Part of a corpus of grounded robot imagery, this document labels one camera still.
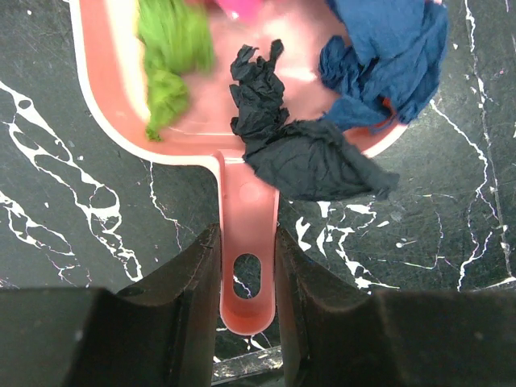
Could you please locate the black paper scrap centre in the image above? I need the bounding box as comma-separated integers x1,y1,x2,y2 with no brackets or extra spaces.
229,40,399,202

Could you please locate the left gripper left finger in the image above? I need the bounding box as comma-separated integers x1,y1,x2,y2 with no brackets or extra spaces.
1,225,221,386

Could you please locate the pink dustpan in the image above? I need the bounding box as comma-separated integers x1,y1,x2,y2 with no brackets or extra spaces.
68,0,410,336

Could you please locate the magenta paper scrap right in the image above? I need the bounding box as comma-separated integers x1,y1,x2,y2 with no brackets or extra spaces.
214,0,263,21

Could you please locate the blue paper scrap upper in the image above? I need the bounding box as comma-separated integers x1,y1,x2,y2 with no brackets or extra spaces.
318,1,449,131

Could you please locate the green paper scrap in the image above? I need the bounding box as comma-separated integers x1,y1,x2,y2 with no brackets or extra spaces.
137,0,214,141

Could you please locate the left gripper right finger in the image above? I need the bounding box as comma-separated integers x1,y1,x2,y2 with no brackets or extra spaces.
275,230,515,386

